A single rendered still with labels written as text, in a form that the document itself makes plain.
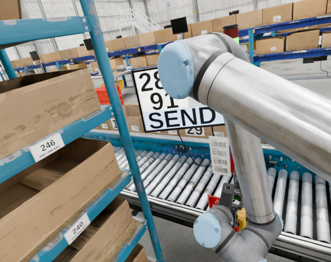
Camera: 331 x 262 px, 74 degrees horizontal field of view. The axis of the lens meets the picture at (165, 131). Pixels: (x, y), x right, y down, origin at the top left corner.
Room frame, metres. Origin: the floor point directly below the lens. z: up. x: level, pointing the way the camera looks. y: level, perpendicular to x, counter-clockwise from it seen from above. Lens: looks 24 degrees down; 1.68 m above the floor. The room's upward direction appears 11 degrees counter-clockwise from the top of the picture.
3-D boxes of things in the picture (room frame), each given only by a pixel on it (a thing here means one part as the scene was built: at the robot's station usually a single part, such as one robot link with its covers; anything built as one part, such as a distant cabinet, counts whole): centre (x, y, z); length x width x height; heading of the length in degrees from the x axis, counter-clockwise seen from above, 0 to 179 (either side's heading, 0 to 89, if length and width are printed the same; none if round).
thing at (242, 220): (0.73, -0.28, 0.84); 0.15 x 0.09 x 0.07; 55
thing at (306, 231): (0.86, -0.67, 0.72); 0.52 x 0.05 x 0.05; 145
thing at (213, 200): (0.81, -0.21, 0.85); 0.16 x 0.01 x 0.13; 55
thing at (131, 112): (2.07, 0.28, 0.96); 0.39 x 0.29 x 0.17; 55
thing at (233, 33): (0.80, -0.28, 1.62); 0.05 x 0.05 x 0.06
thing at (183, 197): (1.23, -0.13, 0.72); 0.52 x 0.05 x 0.05; 145
